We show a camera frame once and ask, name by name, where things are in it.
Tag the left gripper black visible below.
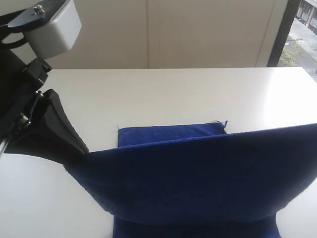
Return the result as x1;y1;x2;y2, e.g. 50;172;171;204
0;49;89;165

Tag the blue microfiber towel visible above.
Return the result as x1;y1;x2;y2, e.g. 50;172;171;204
66;121;317;238

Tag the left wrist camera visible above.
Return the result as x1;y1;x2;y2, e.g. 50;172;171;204
0;0;82;60

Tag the dark window frame post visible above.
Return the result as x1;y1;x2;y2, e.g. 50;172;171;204
267;0;300;67

